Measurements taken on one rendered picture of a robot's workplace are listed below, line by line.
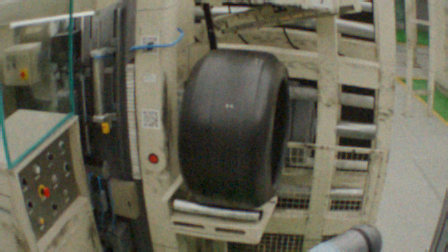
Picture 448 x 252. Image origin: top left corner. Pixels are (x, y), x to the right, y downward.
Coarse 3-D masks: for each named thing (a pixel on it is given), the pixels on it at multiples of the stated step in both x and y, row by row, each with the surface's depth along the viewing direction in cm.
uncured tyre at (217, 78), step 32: (224, 64) 188; (256, 64) 186; (192, 96) 184; (224, 96) 181; (256, 96) 179; (288, 96) 217; (192, 128) 181; (224, 128) 179; (256, 128) 178; (288, 128) 223; (192, 160) 183; (224, 160) 180; (256, 160) 180; (192, 192) 194; (224, 192) 188; (256, 192) 187
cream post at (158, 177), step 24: (144, 0) 189; (168, 0) 189; (144, 24) 193; (168, 24) 193; (168, 48) 197; (144, 72) 200; (168, 72) 201; (144, 96) 203; (168, 96) 204; (168, 120) 207; (144, 144) 211; (168, 144) 209; (144, 168) 215; (168, 168) 212; (144, 192) 219; (168, 240) 226
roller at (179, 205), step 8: (176, 200) 209; (184, 200) 209; (176, 208) 208; (184, 208) 207; (192, 208) 206; (200, 208) 206; (208, 208) 205; (216, 208) 204; (224, 208) 204; (232, 208) 204; (240, 208) 203; (216, 216) 205; (224, 216) 204; (232, 216) 203; (240, 216) 202; (248, 216) 201; (256, 216) 200
